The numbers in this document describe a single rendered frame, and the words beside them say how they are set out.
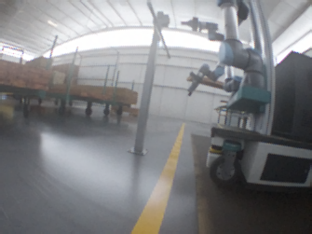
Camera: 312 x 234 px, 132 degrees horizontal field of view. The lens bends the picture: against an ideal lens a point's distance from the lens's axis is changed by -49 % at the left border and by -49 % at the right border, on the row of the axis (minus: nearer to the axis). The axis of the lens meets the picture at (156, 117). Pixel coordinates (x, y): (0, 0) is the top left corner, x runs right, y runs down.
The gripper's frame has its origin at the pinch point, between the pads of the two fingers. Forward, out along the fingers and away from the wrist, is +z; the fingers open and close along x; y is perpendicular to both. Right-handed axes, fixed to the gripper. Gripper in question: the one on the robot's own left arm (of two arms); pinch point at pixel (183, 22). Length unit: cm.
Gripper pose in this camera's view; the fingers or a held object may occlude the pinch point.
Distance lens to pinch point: 132.2
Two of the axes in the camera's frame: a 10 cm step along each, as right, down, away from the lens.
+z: -9.6, -1.6, 2.2
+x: -1.5, -3.6, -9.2
